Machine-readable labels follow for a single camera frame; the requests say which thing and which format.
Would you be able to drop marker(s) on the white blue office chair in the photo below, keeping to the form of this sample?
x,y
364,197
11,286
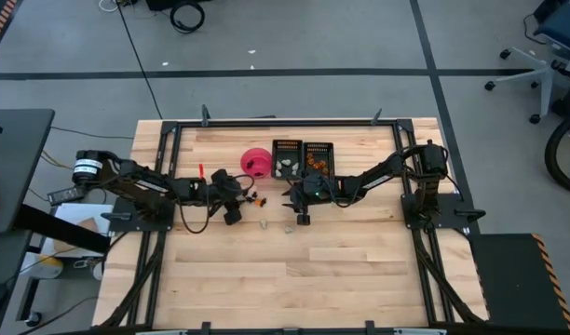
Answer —
x,y
546,74

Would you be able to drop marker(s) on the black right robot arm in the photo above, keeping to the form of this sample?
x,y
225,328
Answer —
x,y
383,176

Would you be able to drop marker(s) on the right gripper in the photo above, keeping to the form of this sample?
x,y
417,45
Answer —
x,y
315,191

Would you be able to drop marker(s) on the white yellow plastic bag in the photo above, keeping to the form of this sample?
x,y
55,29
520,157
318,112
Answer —
x,y
43,266

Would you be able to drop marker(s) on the dark grey desk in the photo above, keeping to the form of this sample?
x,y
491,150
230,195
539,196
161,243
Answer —
x,y
15,158

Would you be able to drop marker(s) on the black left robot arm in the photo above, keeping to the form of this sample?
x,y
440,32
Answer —
x,y
140,184

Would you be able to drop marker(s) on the black power adapter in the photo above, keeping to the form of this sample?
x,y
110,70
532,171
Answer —
x,y
66,196

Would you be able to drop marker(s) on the black diagonal beam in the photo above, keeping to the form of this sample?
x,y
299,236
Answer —
x,y
61,228

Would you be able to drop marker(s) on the small red tag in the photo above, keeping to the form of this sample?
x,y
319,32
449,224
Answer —
x,y
201,171

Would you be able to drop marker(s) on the white sheet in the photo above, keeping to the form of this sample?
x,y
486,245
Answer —
x,y
75,216

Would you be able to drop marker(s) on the pink plastic bowl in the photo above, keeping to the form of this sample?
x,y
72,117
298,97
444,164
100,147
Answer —
x,y
261,156

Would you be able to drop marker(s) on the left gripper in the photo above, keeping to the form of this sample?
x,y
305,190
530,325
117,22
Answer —
x,y
229,205

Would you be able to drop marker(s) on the black floor box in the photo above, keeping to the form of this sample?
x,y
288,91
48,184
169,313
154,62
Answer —
x,y
159,4

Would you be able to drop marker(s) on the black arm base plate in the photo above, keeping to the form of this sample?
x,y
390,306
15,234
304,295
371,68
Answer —
x,y
452,222
140,225

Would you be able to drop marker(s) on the black slotted plastic basket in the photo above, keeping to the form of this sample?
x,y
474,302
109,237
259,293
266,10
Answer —
x,y
320,151
287,151

